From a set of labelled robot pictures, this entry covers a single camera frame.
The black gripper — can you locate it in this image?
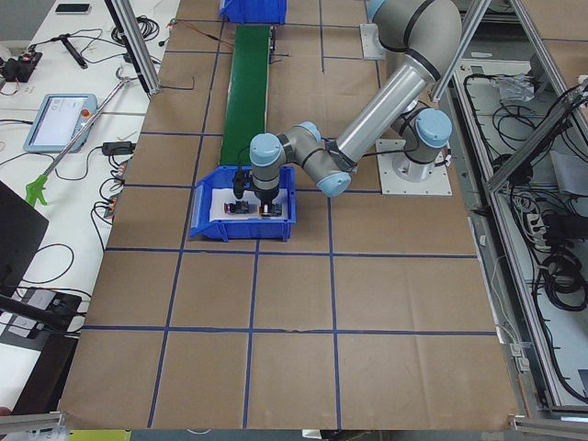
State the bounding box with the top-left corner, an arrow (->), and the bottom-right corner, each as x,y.
254,187 -> 278,207

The yellow push button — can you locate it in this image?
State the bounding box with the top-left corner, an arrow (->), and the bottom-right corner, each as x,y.
259,203 -> 283,218

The red push button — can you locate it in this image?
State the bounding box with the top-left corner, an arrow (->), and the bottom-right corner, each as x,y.
224,200 -> 251,215

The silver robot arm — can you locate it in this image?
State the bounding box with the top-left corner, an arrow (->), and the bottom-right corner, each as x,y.
249,0 -> 462,204

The blue bin with buttons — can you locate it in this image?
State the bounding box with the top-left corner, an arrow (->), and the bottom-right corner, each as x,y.
189,165 -> 297,242

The green conveyor belt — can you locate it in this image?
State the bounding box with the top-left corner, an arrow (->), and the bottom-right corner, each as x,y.
220,25 -> 271,165

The black power adapter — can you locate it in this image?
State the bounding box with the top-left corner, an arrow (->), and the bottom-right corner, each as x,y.
101,141 -> 136,156

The blue empty bin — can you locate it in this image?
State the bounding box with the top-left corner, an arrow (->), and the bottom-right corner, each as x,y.
219,0 -> 288,24

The teach pendant tablet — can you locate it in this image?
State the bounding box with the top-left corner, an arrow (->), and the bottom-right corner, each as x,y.
23,94 -> 97,153

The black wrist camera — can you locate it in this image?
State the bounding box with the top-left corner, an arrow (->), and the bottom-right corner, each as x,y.
232,169 -> 251,200

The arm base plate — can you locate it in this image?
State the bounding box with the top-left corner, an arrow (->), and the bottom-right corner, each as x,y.
359,23 -> 386,61
375,139 -> 452,197

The red black conveyor wire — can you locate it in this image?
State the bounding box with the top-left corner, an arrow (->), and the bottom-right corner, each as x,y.
167,18 -> 236,48

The green handled reach grabber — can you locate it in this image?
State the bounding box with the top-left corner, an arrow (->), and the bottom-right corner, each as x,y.
25,68 -> 134,207

